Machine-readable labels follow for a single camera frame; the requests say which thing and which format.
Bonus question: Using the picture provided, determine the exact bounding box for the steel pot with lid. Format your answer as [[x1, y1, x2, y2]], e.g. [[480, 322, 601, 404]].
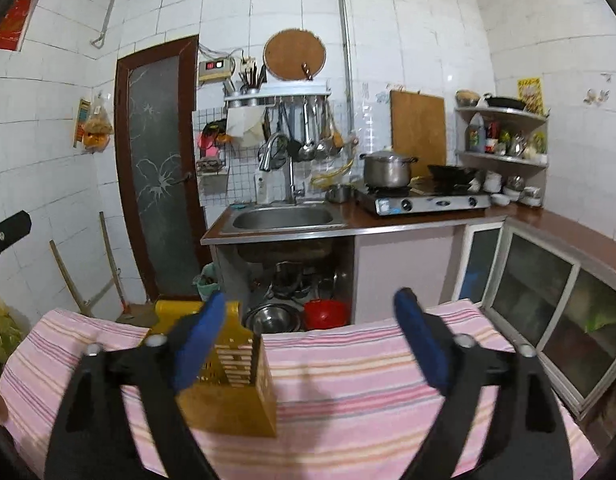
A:
[[359, 150, 419, 190]]

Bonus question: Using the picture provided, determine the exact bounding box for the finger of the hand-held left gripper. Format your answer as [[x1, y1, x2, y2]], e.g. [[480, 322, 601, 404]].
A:
[[0, 210, 32, 266]]

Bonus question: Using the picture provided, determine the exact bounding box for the yellow wall poster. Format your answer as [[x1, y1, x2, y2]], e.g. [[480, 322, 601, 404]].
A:
[[517, 77, 545, 116]]

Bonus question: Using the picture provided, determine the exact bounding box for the stack of white bowls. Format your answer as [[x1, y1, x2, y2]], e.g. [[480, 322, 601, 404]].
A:
[[483, 170, 544, 208]]

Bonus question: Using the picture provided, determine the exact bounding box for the glass door cabinet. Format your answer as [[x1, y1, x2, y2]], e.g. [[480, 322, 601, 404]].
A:
[[453, 217, 616, 421]]

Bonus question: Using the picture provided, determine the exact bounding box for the clear plastic bottle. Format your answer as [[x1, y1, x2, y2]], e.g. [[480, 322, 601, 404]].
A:
[[465, 112, 487, 153]]

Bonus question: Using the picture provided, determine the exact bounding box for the chrome faucet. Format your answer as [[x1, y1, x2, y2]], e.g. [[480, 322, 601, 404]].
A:
[[258, 132, 306, 206]]

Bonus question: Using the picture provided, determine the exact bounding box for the yellow plastic bag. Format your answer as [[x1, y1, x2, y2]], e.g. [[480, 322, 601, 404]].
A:
[[0, 292, 26, 366]]

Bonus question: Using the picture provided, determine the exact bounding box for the white hanging cloth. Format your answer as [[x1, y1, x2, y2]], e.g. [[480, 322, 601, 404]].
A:
[[225, 107, 266, 148]]

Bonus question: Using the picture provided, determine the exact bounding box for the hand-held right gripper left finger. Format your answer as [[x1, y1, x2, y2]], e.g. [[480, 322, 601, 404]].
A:
[[44, 290, 228, 480]]

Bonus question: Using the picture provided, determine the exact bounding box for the wooden stick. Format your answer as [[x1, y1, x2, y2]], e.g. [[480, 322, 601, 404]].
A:
[[98, 211, 131, 313], [49, 240, 96, 317]]

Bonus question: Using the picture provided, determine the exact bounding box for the red wall poster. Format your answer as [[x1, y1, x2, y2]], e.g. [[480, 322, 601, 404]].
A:
[[0, 0, 49, 52]]

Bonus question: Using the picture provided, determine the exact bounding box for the yellow plastic utensil basket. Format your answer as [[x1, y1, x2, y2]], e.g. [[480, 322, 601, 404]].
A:
[[150, 300, 279, 438]]

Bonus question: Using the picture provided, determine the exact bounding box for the steel mixing bowl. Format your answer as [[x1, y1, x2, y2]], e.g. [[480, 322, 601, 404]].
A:
[[243, 302, 303, 335]]

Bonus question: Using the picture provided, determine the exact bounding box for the steel gas stove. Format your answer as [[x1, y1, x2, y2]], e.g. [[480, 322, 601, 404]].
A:
[[355, 182, 491, 218]]

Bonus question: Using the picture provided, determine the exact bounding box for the round wooden cutting board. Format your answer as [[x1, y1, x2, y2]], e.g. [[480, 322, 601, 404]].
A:
[[263, 28, 328, 82]]

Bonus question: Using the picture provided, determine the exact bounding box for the metal wall rack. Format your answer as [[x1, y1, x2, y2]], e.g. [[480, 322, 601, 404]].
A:
[[223, 80, 334, 110]]

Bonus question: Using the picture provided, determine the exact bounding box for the black pan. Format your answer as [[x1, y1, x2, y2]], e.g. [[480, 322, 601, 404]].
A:
[[483, 94, 528, 112]]

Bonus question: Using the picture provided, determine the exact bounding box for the stainless steel sink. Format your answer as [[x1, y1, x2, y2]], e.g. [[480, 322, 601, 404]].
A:
[[220, 202, 349, 236]]

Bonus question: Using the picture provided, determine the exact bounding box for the beige electric box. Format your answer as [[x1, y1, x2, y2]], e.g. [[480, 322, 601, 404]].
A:
[[197, 57, 235, 83]]

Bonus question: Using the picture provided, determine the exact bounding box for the black wok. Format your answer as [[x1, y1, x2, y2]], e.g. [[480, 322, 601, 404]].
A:
[[427, 164, 481, 192]]

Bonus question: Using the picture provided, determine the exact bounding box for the brown kitchen counter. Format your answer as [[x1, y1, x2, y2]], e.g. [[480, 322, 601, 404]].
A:
[[200, 200, 616, 276]]

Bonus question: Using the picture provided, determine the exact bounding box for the pink striped cloth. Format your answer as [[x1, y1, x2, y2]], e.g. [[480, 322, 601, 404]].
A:
[[0, 300, 601, 480]]

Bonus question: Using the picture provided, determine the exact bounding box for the pink hanging brush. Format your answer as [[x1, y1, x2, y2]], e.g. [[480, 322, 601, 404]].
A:
[[198, 119, 229, 161]]

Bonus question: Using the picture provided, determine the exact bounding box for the pile of steel pots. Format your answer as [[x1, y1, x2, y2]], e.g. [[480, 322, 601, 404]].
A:
[[260, 260, 349, 303]]

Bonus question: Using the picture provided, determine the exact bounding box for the hanging plastic bag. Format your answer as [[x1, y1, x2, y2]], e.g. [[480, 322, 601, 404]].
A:
[[82, 92, 114, 153]]

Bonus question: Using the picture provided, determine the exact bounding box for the green plastic bin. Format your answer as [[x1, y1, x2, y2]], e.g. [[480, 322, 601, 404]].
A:
[[194, 262, 223, 301]]

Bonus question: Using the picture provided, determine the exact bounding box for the steel ladle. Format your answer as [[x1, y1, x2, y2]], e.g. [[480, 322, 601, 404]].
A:
[[298, 100, 317, 161]]

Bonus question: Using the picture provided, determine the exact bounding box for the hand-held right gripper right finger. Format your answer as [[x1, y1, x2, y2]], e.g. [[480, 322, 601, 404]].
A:
[[393, 287, 574, 480]]

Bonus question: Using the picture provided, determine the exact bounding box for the rectangular wooden cutting board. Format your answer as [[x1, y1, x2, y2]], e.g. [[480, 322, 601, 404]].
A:
[[390, 89, 448, 178]]

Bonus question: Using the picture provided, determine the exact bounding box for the grey wall pipe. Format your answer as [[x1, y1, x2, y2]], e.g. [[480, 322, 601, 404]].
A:
[[333, 0, 356, 141]]

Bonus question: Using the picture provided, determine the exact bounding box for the grey corner shelf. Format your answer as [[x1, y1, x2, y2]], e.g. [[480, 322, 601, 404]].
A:
[[454, 105, 550, 168]]

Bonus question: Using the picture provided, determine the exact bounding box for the red plastic basin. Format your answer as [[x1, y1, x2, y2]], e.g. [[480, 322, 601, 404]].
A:
[[303, 299, 351, 333]]

